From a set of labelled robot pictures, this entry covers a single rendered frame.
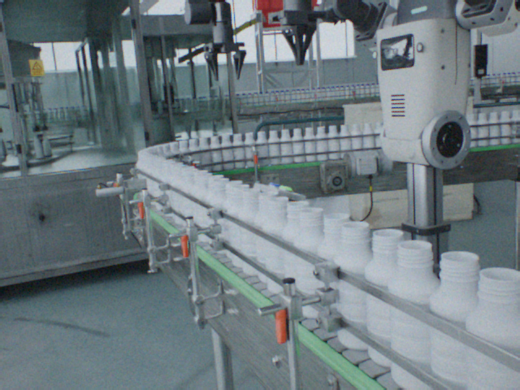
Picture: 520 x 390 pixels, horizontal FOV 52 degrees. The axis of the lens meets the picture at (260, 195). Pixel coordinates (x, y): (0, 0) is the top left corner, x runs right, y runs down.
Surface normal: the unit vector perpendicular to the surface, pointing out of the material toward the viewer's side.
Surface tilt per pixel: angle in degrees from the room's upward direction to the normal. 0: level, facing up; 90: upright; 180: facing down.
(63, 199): 90
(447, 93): 101
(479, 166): 93
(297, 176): 90
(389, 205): 90
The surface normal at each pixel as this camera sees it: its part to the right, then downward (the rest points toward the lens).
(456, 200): 0.11, 0.16
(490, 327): -0.56, -0.51
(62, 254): 0.40, 0.14
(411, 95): -0.91, 0.15
